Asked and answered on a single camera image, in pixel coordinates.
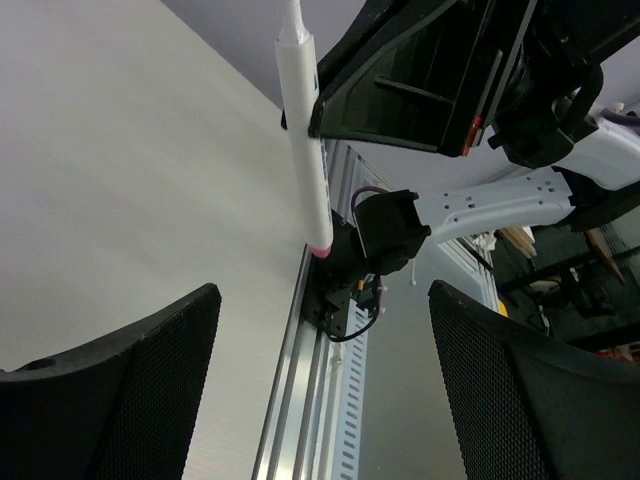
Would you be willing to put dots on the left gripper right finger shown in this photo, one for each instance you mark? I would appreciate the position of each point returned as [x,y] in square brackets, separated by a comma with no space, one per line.
[526,406]

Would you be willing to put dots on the white slotted cable duct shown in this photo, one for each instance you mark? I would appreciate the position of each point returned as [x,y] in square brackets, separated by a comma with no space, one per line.
[352,355]

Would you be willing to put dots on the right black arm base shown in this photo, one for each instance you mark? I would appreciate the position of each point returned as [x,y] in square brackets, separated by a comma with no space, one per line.
[355,267]

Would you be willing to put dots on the aluminium mounting rail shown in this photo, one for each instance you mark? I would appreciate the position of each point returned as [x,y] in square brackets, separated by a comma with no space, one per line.
[300,418]

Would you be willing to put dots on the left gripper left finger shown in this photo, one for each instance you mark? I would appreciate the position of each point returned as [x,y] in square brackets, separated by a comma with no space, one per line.
[122,406]

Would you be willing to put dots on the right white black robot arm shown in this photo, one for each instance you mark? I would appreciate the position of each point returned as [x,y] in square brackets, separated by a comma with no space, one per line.
[544,111]

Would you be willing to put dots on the white red-tipped marker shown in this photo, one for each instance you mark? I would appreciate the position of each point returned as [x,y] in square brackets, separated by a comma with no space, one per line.
[297,68]

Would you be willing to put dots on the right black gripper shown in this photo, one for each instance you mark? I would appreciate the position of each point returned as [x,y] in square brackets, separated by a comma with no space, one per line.
[422,75]

